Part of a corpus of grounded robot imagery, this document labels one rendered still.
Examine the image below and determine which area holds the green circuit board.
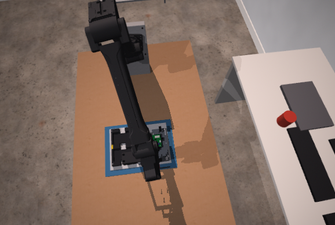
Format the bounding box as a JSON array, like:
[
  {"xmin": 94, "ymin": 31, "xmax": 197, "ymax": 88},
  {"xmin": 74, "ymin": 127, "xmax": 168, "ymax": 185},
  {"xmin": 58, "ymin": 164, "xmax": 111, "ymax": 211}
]
[{"xmin": 152, "ymin": 134, "xmax": 162, "ymax": 147}]

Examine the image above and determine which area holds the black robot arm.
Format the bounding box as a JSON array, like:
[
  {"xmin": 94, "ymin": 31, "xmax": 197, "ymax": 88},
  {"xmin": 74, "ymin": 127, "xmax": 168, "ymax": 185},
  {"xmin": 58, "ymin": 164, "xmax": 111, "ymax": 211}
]
[{"xmin": 85, "ymin": 0, "xmax": 161, "ymax": 182}]

